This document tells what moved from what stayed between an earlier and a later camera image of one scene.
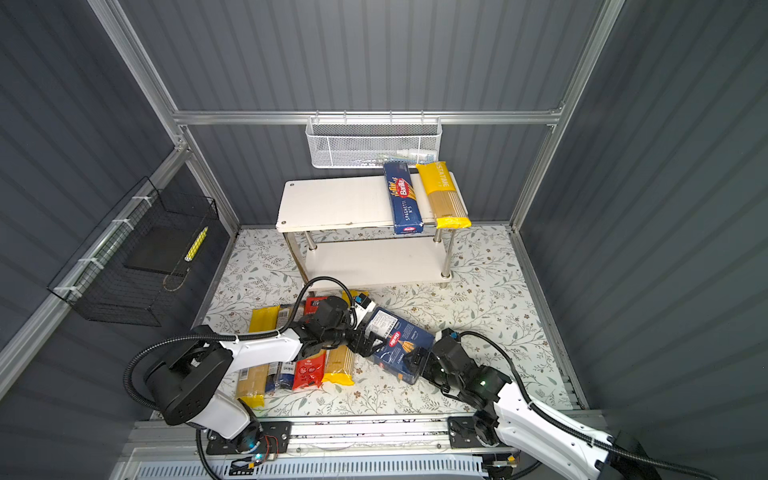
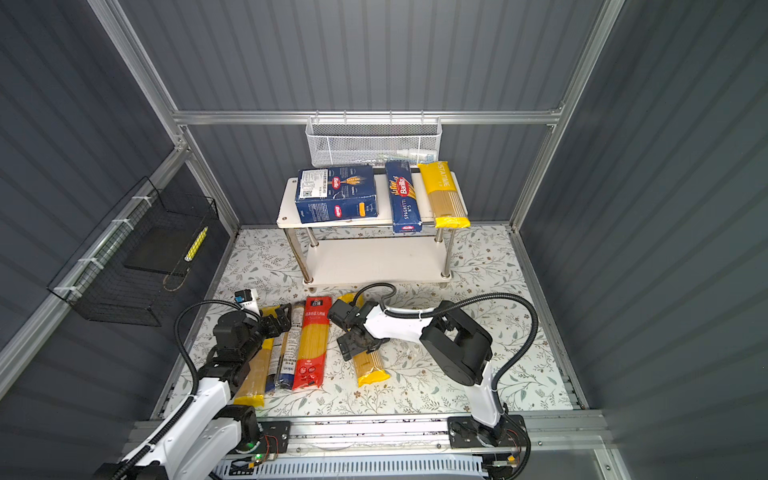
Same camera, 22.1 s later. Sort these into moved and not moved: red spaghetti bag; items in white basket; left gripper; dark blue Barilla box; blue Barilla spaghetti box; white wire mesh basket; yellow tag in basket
Moved: dark blue Barilla box; left gripper
Not moved: red spaghetti bag; blue Barilla spaghetti box; yellow tag in basket; white wire mesh basket; items in white basket
